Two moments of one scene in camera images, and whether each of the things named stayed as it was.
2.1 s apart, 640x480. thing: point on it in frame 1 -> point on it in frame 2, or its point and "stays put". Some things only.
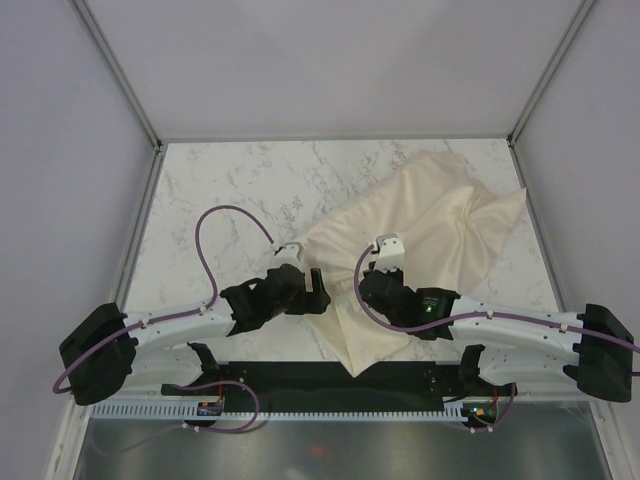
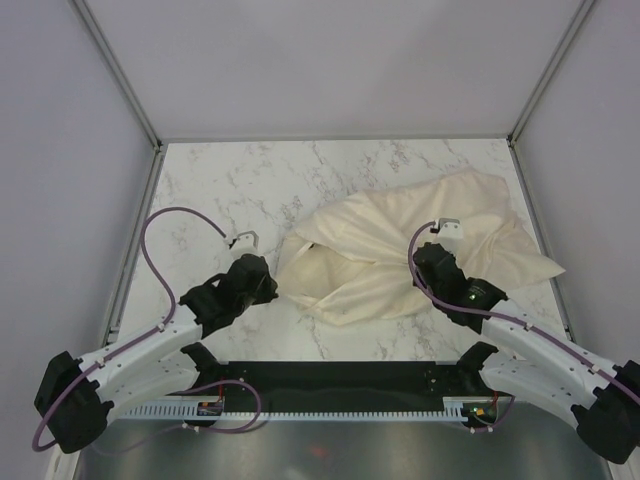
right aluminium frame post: x=542 y=83 stays put
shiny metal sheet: x=556 y=440 stays put
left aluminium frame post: x=152 y=185 stays put
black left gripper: x=313 y=302 -> x=268 y=292
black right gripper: x=397 y=274 -> x=421 y=280
